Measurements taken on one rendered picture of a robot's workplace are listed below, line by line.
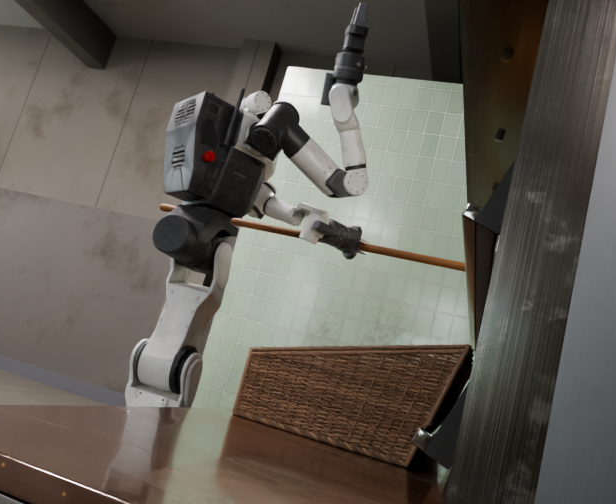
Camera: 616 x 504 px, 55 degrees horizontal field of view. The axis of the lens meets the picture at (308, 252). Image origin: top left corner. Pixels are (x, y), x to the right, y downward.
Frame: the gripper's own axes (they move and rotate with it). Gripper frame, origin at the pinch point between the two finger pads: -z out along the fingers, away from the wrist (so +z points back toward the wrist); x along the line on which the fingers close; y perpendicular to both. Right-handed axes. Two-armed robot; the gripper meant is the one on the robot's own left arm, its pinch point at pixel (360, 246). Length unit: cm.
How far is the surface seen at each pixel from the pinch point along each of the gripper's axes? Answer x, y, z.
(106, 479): 62, 107, 119
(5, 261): 27, -445, 22
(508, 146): -17, 75, 28
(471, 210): 25, 118, 91
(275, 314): 23, -131, -65
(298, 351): 45, 56, 60
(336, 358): 44, 63, 55
